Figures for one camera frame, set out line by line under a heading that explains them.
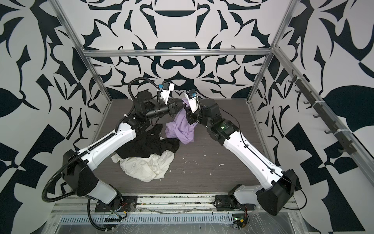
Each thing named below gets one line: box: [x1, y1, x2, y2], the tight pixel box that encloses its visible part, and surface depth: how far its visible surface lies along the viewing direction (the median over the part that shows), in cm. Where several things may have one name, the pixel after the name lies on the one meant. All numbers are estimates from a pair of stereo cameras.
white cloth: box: [111, 150, 175, 183], surface depth 83 cm
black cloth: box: [115, 123, 180, 160], surface depth 89 cm
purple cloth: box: [165, 97, 198, 145], surface depth 80 cm
